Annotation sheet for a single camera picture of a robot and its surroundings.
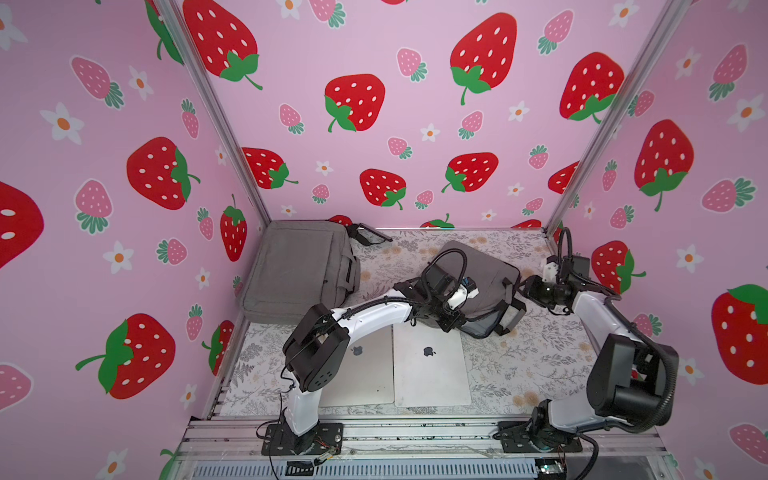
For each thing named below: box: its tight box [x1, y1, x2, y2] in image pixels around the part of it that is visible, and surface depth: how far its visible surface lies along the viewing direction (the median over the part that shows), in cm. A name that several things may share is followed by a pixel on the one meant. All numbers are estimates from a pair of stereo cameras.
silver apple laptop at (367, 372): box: [319, 324, 395, 407], surface depth 85 cm
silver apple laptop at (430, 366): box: [393, 320, 471, 407], surface depth 87 cm
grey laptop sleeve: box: [437, 240, 527, 339], surface depth 97 cm
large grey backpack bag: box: [240, 219, 361, 325], surface depth 103 cm
